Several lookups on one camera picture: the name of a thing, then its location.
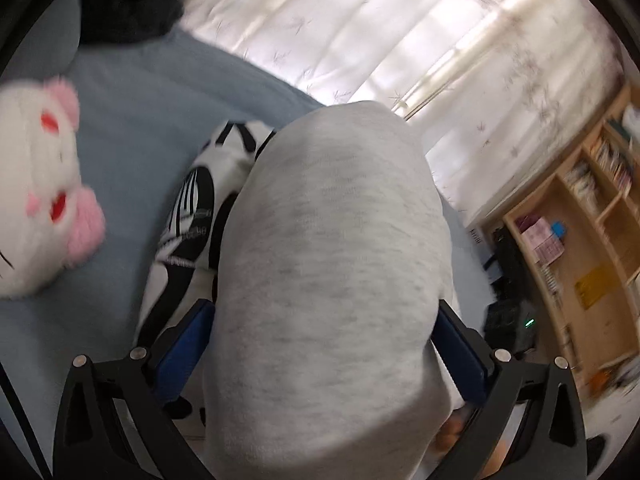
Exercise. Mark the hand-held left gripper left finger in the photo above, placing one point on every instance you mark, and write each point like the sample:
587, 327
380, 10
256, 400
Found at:
185, 355

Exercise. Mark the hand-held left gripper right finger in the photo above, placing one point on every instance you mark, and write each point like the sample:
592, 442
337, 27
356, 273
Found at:
460, 360

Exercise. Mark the pale grey-white hoodie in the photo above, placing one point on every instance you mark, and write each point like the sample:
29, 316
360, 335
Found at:
330, 260

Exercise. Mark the dark clothes pile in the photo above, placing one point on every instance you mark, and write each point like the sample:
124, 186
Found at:
125, 5

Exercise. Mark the black device with green light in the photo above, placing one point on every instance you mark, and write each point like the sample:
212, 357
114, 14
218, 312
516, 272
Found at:
507, 325

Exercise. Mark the black case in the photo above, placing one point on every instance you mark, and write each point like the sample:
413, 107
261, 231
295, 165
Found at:
507, 265

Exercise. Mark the wooden bookshelf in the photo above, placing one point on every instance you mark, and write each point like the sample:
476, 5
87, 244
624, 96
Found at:
595, 340

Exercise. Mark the pink box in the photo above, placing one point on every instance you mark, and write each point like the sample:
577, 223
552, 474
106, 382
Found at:
542, 245

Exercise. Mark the yellow paper sheet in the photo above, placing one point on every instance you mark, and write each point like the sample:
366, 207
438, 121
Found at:
592, 287

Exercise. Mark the black-and-white patterned garment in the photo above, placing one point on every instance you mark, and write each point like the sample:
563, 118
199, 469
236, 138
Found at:
195, 200

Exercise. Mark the small blue box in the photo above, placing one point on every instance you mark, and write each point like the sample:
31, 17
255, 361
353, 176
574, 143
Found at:
559, 230

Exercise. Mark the white and pink plush toy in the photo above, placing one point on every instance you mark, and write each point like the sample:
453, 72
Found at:
35, 185

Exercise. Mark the row of books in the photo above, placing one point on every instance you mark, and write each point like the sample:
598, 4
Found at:
612, 162

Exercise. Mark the light blue fleece blanket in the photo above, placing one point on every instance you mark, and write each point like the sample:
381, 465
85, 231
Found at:
130, 100

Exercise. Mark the sheer white patterned curtain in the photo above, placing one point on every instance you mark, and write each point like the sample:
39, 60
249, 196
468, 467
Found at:
375, 35

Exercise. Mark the grey-blue pillow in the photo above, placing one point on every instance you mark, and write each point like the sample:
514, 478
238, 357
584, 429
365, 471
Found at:
50, 45

